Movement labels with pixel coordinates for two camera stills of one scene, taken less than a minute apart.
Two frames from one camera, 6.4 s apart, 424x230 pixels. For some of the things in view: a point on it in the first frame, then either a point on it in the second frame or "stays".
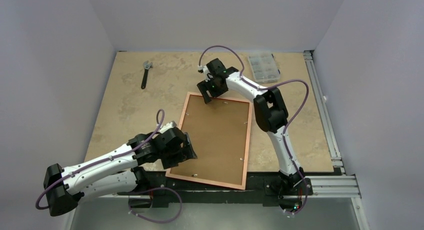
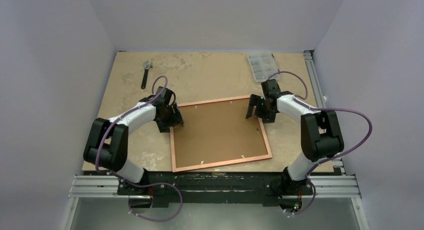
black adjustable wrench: [146, 67] stays
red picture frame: [197, 179] -> [218, 163]
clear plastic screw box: [264, 67] stays
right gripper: [209, 88] -> [257, 105]
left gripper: [184, 153] -> [176, 119]
